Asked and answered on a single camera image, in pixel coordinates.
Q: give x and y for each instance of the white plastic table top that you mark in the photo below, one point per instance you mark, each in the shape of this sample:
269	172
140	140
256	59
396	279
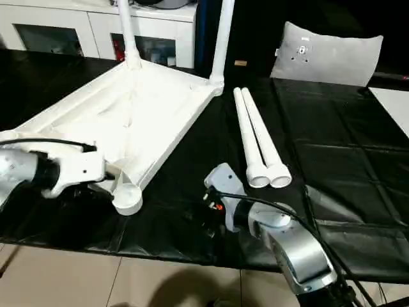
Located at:
143	105

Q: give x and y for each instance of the white plastic table leg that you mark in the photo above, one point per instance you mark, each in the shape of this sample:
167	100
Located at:
126	32
247	137
265	137
223	32

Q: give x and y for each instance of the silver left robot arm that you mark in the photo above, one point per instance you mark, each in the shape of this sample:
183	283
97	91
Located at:
12	166

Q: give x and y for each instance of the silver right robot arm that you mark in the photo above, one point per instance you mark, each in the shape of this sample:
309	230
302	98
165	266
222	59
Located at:
300	249

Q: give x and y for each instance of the black thin rod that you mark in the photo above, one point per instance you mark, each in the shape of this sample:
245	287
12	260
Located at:
7	260

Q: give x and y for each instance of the red bottle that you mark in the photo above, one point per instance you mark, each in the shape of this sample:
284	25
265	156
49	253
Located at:
119	51

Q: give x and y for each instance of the small white jar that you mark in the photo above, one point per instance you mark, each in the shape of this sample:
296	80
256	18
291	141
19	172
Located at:
171	61

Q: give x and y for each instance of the black mat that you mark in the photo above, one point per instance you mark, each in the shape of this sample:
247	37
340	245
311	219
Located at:
335	144

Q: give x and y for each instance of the small brass object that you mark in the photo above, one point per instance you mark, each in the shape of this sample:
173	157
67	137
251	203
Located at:
240	63

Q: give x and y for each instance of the white cabinet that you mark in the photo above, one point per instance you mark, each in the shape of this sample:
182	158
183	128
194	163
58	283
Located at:
96	22

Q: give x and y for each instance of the grey pillow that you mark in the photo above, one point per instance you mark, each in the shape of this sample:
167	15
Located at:
326	54

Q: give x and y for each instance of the white flat board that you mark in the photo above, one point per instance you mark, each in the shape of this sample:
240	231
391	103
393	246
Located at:
393	108

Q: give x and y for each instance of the black bar pink mark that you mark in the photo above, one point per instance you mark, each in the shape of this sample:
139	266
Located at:
393	78

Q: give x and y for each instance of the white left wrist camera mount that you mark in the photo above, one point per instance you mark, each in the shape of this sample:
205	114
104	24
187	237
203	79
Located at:
80	169

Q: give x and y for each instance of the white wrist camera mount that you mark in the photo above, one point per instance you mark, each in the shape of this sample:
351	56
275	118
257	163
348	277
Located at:
80	169
223	179

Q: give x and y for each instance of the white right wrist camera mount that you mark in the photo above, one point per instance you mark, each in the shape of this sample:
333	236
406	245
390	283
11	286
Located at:
223	179

